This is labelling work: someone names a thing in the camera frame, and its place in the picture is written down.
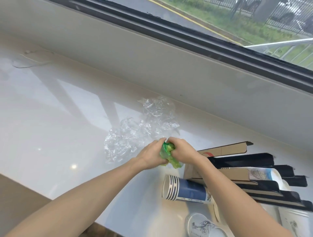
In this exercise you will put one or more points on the person's left hand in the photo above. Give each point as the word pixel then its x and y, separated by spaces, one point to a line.
pixel 149 154

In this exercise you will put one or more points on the person's right hand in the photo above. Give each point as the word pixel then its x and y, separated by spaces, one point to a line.
pixel 182 149

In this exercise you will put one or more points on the person's left thumb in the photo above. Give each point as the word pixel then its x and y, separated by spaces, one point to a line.
pixel 160 141

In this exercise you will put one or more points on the person's right thumb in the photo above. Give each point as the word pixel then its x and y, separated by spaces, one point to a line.
pixel 172 140

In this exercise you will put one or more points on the green plastic bag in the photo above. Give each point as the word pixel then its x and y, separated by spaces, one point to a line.
pixel 169 156

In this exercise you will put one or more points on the person's right forearm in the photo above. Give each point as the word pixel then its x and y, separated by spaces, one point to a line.
pixel 242 195

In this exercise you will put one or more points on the person's left forearm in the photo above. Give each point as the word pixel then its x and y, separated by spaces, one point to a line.
pixel 73 197

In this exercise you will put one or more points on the crumpled clear plastic wrap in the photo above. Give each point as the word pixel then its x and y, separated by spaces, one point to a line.
pixel 141 129

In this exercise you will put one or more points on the stack of blue paper cups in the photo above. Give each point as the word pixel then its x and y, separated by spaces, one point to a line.
pixel 184 189

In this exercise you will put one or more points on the brown cardboard box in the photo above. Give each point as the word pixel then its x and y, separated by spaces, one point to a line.
pixel 220 168

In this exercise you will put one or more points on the white window sill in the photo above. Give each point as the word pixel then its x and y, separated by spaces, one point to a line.
pixel 146 63

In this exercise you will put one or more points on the white paper cup with drawing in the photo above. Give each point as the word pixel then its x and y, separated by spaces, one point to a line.
pixel 203 225

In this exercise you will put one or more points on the black cardboard flap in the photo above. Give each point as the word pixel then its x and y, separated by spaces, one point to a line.
pixel 259 180

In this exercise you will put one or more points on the white paper cup sleeve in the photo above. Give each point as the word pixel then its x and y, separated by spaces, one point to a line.
pixel 291 219

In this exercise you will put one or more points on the metal handrail outside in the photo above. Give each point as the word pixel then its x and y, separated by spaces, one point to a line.
pixel 278 44

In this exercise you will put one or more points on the black metal fence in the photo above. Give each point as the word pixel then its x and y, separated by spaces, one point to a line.
pixel 281 14

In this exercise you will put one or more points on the black window frame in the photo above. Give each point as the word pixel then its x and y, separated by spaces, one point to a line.
pixel 195 39

